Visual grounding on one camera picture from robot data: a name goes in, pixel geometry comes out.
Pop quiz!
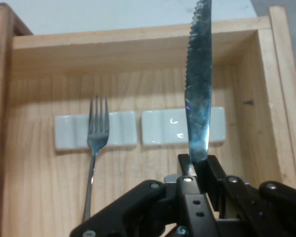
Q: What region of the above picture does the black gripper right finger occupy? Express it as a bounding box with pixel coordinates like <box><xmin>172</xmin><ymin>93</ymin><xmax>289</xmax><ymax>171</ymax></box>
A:
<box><xmin>195</xmin><ymin>155</ymin><xmax>296</xmax><ymax>237</ymax></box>

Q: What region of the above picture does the silver metal fork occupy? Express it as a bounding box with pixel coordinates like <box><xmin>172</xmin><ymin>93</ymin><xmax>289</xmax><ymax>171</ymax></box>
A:
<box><xmin>81</xmin><ymin>95</ymin><xmax>111</xmax><ymax>222</ymax></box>

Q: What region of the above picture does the light wooden drawer, black handle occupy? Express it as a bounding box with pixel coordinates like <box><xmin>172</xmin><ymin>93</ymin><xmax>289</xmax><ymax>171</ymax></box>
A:
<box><xmin>2</xmin><ymin>6</ymin><xmax>296</xmax><ymax>237</ymax></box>

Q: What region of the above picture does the silver serrated table knife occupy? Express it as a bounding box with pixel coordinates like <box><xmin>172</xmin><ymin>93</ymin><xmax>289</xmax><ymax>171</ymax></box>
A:
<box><xmin>184</xmin><ymin>0</ymin><xmax>213</xmax><ymax>163</ymax></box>

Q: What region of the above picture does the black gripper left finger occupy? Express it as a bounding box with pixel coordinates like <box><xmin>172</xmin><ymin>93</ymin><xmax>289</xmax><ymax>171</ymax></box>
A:
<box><xmin>70</xmin><ymin>153</ymin><xmax>219</xmax><ymax>237</ymax></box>

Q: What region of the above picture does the white ceramic cutlery rest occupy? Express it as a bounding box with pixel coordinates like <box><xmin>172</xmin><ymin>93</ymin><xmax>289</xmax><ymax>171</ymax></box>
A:
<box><xmin>54</xmin><ymin>110</ymin><xmax>139</xmax><ymax>152</ymax></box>
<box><xmin>141</xmin><ymin>106</ymin><xmax>226</xmax><ymax>147</ymax></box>

